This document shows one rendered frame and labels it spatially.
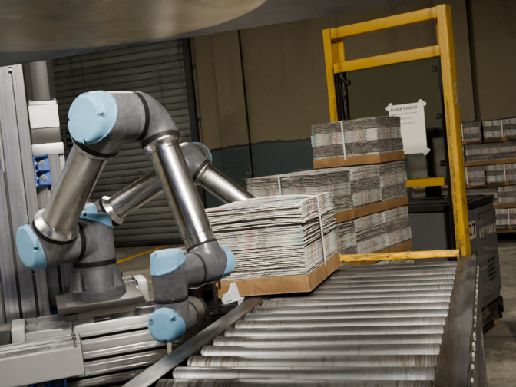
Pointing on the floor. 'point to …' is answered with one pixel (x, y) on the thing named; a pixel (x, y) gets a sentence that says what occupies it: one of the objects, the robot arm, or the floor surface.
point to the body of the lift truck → (495, 304)
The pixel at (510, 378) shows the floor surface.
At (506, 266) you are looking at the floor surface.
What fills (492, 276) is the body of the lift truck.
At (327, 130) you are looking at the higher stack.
